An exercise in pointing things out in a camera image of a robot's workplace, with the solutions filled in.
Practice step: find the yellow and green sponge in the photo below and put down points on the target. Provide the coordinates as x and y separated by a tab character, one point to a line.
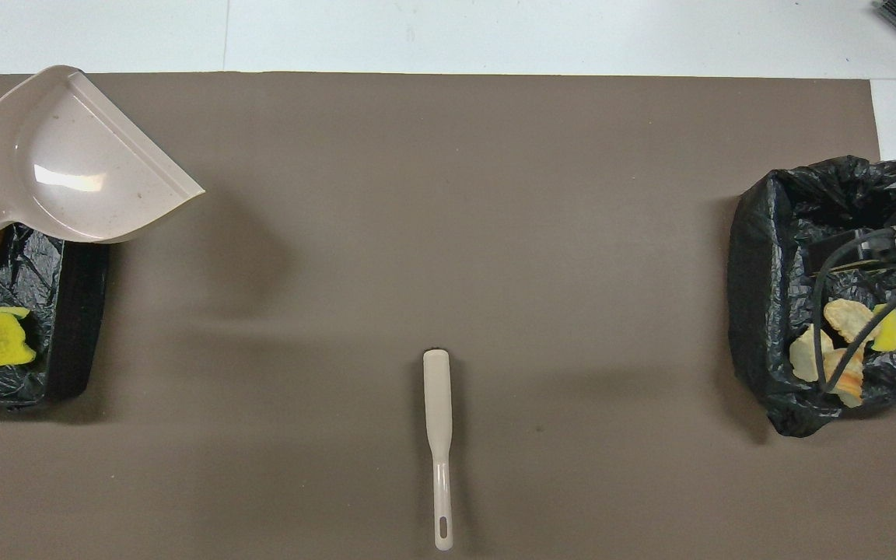
891	330

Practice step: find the beige plastic dustpan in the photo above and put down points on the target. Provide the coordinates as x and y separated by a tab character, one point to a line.
82	163

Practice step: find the beige brush with black bristles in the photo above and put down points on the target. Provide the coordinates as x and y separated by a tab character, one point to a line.
438	404

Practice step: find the notched yellow sponge piece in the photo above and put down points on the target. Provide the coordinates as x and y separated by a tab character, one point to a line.
5	342

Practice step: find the striped croissant piece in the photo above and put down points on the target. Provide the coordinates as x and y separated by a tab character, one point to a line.
845	381
804	354

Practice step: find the brown table mat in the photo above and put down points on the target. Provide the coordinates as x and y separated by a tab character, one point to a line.
448	117

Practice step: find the pale flaky bread piece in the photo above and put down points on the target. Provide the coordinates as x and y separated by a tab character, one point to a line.
845	315

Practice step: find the black bag lined bin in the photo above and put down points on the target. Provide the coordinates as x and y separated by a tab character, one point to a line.
775	311
67	311

